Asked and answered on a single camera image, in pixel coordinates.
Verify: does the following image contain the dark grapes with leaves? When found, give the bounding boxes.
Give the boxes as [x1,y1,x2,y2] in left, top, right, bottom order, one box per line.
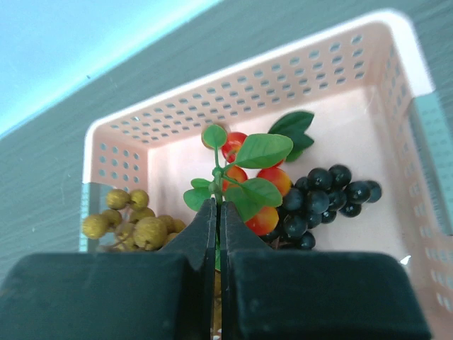
[258,111,382,251]

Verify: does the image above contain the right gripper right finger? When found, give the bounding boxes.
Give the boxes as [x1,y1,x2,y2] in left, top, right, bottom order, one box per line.
[219,202,432,339]

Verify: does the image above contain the brown longan bunch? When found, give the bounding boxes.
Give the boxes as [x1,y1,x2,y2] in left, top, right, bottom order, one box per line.
[81,188,186,252]

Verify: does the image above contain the pink plastic basket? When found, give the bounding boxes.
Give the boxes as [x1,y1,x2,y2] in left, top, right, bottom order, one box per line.
[81,11,452,339]

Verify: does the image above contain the red cherries green leaves sprig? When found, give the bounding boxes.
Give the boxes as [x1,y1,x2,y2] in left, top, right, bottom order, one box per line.
[183,123,294,273]

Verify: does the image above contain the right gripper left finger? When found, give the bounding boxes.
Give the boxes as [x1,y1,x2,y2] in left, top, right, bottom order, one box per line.
[1,200,217,339]

